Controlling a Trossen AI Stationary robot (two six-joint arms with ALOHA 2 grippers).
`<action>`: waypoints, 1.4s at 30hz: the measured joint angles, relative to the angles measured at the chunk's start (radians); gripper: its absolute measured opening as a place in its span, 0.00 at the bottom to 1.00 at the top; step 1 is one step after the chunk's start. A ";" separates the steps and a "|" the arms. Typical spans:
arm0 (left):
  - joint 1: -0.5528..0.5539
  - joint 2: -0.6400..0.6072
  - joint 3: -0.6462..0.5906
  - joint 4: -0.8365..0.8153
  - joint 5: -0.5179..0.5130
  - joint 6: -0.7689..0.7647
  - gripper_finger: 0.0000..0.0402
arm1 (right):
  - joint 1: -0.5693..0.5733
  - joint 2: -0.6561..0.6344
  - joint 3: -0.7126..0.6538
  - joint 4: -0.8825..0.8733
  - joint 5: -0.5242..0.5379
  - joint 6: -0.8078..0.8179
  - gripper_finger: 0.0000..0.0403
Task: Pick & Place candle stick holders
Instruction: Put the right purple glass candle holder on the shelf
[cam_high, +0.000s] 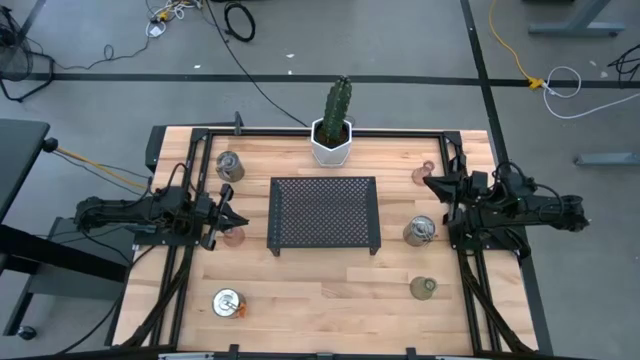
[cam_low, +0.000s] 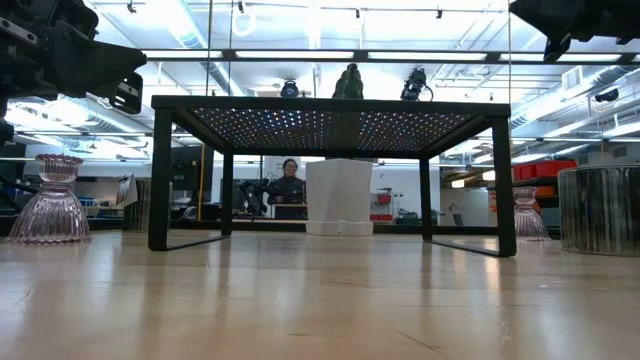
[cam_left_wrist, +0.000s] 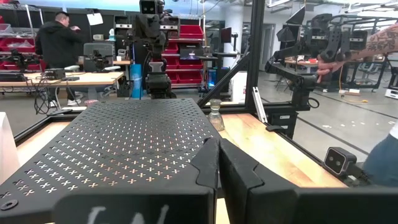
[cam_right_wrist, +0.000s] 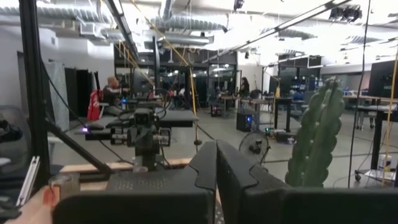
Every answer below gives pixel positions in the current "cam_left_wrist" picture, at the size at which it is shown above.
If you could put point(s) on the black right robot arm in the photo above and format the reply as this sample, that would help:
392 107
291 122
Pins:
158 84

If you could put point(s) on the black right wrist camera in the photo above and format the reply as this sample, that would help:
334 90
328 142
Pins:
148 7

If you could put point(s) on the person's leg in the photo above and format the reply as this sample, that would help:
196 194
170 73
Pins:
384 161

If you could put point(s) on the white paper sheet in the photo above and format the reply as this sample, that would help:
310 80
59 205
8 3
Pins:
94 18

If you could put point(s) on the black desktop robot arm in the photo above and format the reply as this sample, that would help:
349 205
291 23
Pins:
18 59

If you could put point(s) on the grey office chair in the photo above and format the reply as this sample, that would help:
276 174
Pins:
98 48

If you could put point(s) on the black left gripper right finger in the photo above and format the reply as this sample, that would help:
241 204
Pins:
264 202

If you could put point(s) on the person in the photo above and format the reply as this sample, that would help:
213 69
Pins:
57 46

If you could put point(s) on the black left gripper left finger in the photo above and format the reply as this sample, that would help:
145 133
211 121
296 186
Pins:
140 208

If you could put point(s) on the white hexagonal planter pot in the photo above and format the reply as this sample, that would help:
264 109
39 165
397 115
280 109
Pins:
7 146

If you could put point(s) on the green glass candle holder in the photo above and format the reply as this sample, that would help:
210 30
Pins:
216 119

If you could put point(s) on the black monitor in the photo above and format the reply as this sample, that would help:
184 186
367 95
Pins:
226 35

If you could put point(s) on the black control box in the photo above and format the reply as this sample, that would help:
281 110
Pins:
54 74

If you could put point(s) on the black background rig frame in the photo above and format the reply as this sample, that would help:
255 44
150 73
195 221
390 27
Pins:
373 84

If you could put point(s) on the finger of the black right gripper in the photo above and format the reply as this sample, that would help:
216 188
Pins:
143 32
158 32

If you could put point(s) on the person's hand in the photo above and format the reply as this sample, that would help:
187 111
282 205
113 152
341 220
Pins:
326 67

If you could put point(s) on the black table-level camera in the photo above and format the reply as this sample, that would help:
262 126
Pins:
337 160

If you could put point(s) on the blue cylinder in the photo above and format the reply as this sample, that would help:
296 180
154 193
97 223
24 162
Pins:
136 81

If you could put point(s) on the wooden desk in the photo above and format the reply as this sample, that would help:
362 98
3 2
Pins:
77 77

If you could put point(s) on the person's forearm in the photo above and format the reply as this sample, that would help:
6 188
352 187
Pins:
379 42

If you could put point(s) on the silver aluminium bar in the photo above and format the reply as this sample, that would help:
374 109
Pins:
259 104

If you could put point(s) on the red plastic storage bin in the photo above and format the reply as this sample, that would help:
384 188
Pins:
191 31
171 48
17 45
189 77
18 65
190 63

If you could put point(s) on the black mounting bracket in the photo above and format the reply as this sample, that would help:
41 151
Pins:
281 119

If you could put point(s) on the black perforated metal shelf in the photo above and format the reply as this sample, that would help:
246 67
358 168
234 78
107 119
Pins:
124 140

